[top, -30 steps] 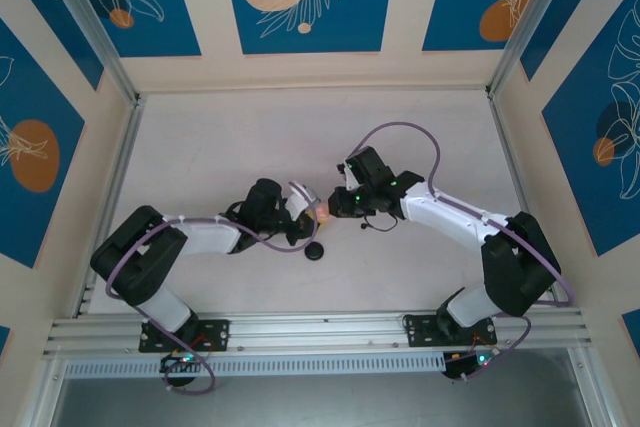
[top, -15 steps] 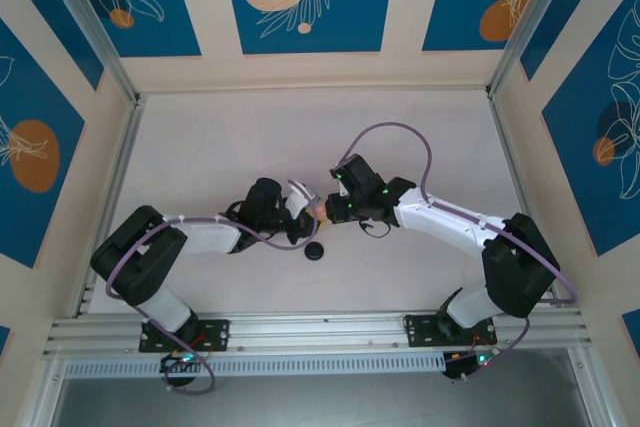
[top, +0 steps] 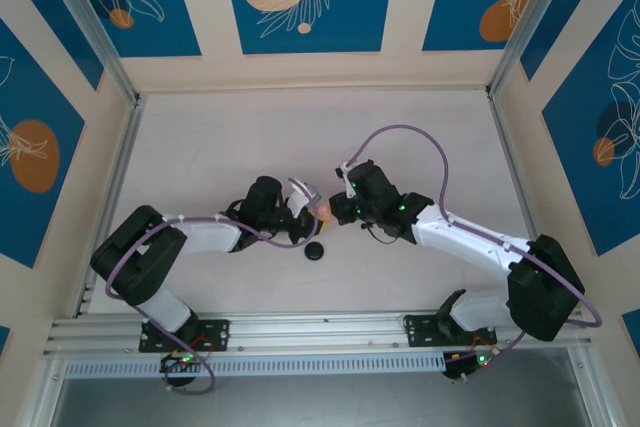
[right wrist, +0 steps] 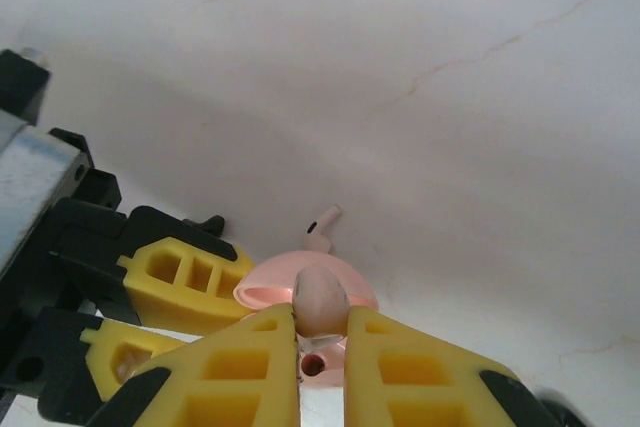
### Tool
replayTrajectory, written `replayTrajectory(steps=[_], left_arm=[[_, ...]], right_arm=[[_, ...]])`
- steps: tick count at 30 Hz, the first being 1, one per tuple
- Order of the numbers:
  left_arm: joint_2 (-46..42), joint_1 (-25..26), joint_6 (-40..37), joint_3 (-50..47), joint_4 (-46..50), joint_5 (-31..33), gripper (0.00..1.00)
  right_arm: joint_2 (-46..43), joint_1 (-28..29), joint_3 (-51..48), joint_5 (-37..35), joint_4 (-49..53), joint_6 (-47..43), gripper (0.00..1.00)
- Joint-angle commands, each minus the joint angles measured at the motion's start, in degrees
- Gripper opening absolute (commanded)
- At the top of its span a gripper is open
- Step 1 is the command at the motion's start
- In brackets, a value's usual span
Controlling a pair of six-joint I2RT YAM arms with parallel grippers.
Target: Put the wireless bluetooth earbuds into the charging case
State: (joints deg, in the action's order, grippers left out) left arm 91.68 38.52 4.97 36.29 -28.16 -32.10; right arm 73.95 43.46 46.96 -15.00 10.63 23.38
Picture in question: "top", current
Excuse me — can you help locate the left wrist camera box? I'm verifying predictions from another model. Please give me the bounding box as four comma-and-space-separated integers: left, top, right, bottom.
287, 176, 321, 222

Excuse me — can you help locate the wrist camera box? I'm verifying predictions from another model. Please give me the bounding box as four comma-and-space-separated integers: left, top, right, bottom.
287, 176, 321, 222
333, 161, 357, 187

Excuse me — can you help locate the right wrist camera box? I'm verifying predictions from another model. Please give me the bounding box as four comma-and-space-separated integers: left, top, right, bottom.
333, 161, 357, 187

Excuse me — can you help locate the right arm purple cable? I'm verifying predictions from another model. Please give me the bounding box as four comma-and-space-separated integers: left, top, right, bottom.
349, 125, 604, 383

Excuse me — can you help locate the aluminium frame rail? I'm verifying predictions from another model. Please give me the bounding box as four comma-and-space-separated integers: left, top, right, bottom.
42, 309, 594, 361

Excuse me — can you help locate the white slotted cable duct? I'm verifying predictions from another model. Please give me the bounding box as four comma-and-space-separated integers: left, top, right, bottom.
64, 352, 446, 378

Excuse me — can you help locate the aluminium side rail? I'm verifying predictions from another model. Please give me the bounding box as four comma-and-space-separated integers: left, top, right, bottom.
487, 89, 564, 308
74, 94, 146, 318

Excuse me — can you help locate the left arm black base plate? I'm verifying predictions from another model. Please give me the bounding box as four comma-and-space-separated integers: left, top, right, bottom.
138, 319, 231, 353

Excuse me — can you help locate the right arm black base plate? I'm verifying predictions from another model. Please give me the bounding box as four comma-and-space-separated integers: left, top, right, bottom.
402, 313, 499, 348

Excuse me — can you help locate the aluminium corner post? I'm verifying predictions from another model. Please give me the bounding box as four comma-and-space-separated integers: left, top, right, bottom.
487, 0, 614, 98
37, 0, 141, 103

